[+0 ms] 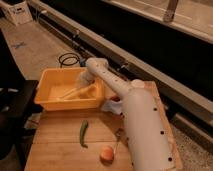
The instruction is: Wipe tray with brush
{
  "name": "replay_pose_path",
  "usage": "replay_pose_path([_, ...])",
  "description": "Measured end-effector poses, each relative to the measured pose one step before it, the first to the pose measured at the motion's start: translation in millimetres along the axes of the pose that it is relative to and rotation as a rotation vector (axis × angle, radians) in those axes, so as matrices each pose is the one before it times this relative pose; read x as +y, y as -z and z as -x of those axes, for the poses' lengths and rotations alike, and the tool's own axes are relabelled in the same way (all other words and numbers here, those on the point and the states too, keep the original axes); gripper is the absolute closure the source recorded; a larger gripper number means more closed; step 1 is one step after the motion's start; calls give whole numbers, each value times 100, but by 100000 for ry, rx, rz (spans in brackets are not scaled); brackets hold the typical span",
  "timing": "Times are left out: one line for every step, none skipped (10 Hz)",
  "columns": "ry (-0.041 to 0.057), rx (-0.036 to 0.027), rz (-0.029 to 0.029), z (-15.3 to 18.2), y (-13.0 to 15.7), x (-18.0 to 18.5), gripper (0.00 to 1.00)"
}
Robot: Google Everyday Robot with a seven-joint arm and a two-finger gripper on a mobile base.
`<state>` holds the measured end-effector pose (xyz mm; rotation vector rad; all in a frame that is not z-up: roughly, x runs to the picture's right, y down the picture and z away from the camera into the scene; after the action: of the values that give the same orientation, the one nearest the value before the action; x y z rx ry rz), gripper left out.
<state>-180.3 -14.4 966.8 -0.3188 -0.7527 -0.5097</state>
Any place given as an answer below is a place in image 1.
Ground green chili pepper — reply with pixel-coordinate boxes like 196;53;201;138
79;120;89;148

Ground white cloth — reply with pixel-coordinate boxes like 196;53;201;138
101;100;122;115

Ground black coiled cable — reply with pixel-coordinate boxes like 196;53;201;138
58;52;82;69

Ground black chair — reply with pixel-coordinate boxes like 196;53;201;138
0;29;42;160

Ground yellow plastic tray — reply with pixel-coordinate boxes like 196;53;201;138
34;67;105;111

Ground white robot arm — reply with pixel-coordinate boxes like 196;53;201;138
79;58;175;171

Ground peach coloured fruit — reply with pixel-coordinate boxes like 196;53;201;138
100;146;114;162

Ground wooden brush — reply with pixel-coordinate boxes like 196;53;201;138
57;85;96;101

